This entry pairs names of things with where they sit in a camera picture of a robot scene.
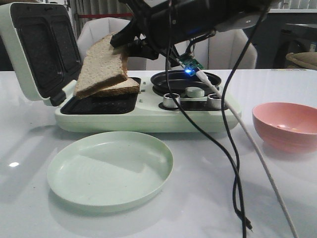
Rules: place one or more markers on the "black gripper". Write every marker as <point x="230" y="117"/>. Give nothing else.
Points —
<point x="170" y="22"/>

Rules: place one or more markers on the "bread slice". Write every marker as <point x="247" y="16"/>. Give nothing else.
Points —
<point x="125" y="87"/>
<point x="103" y="66"/>

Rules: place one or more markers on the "mint green breakfast maker lid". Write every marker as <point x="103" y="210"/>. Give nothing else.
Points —
<point x="42" y="48"/>

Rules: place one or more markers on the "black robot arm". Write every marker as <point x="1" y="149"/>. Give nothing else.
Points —
<point x="232" y="14"/>

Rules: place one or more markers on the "mint green breakfast maker base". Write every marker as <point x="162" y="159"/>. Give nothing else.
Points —
<point x="142" y="112"/>

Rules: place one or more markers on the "left grey upholstered chair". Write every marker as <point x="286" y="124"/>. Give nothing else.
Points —
<point x="94" y="30"/>

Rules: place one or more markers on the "grey upholstered chair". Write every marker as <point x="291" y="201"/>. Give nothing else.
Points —
<point x="223" y="50"/>
<point x="94" y="30"/>

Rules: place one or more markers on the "black round frying pan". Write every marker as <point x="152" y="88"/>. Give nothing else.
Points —
<point x="178" y="80"/>

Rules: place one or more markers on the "green circuit board right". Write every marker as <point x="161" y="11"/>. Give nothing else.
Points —
<point x="189" y="64"/>

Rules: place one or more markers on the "grey pleated curtain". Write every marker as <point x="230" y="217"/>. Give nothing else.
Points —
<point x="95" y="7"/>

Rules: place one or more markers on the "left silver control knob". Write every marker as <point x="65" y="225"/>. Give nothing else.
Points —
<point x="171" y="101"/>

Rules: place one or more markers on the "silver control knob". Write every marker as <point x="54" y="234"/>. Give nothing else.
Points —
<point x="213" y="102"/>
<point x="171" y="101"/>

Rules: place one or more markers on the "right grey upholstered chair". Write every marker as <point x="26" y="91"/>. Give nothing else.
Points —
<point x="223" y="50"/>

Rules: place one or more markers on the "right silver control knob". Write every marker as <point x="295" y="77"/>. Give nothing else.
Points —
<point x="213" y="102"/>

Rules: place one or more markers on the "mint green round plate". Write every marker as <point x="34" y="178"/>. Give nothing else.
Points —
<point x="111" y="171"/>

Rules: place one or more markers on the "dark grey kitchen counter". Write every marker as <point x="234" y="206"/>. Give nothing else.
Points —
<point x="285" y="31"/>

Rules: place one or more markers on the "beige cushion at right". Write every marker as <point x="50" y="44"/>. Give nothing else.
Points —
<point x="307" y="60"/>

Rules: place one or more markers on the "pink bowl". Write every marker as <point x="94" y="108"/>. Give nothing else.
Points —
<point x="287" y="126"/>

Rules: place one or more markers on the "mint green pan handle knob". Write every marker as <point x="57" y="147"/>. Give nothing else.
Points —
<point x="194" y="92"/>

